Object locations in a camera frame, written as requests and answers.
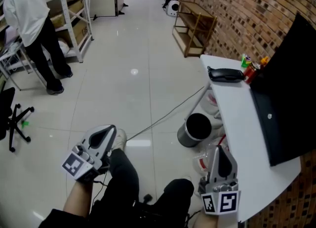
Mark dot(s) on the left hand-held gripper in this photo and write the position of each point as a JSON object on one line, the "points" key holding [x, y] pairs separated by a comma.
{"points": [[85, 164]]}

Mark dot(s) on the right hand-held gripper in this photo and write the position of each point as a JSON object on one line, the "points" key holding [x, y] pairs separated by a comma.
{"points": [[222, 197]]}

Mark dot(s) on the black handheld device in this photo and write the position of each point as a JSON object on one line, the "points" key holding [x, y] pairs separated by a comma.
{"points": [[224, 74]]}

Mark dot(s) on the person's left forearm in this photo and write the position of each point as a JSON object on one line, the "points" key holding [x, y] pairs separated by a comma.
{"points": [[77, 200]]}

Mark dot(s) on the person's right forearm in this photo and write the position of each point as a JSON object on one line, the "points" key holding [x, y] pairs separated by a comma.
{"points": [[209, 220]]}

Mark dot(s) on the person's white shoe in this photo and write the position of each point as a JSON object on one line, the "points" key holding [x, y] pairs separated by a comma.
{"points": [[119, 139]]}

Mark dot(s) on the clear plastic container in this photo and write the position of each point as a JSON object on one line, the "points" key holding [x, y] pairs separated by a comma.
{"points": [[205, 158]]}

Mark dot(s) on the grey metal trash bin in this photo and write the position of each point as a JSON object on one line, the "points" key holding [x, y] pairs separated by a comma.
{"points": [[187, 137]]}

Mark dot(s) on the person's black trousers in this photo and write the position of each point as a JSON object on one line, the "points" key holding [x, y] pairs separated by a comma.
{"points": [[123, 185]]}

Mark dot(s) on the white plastic bag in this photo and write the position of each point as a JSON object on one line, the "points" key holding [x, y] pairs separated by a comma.
{"points": [[209, 106]]}

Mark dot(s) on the grey metal table leg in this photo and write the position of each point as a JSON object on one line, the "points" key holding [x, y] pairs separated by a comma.
{"points": [[197, 101]]}

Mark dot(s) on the small green floor object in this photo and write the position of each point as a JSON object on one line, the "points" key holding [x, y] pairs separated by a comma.
{"points": [[24, 124]]}

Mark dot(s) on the person's black sleeve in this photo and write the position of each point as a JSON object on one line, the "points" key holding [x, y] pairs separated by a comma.
{"points": [[61, 219]]}

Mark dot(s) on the black cabinet box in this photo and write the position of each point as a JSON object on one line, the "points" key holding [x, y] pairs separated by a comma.
{"points": [[284, 98]]}

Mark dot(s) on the red drink can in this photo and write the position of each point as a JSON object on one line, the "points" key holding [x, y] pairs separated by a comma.
{"points": [[250, 74]]}

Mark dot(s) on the black office chair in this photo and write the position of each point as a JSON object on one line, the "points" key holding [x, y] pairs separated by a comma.
{"points": [[5, 113]]}

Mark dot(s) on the brown cardboard box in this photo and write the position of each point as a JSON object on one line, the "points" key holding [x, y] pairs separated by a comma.
{"points": [[74, 6], [79, 33]]}

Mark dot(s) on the green drink carton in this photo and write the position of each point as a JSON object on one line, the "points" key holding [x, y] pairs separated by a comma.
{"points": [[245, 61]]}

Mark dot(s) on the orange-capped sauce bottle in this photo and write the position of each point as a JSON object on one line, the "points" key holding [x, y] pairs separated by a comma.
{"points": [[264, 60]]}

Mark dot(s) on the grey metal cart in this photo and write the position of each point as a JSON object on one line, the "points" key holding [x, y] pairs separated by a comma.
{"points": [[10, 54]]}

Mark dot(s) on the white metal shelving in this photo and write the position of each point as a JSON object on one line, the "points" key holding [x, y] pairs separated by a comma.
{"points": [[64, 2]]}

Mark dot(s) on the white round appliance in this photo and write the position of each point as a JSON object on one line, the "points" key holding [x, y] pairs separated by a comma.
{"points": [[172, 7]]}

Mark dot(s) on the wooden shelf cart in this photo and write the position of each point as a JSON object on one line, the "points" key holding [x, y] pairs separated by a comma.
{"points": [[195, 17]]}

